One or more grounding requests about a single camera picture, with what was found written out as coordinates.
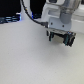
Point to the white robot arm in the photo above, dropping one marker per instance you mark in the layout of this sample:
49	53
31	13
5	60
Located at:
77	17

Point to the black kcup holder drawer box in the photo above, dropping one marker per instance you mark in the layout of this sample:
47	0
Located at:
67	38

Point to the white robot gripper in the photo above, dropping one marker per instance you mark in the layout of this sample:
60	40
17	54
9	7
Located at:
59	18

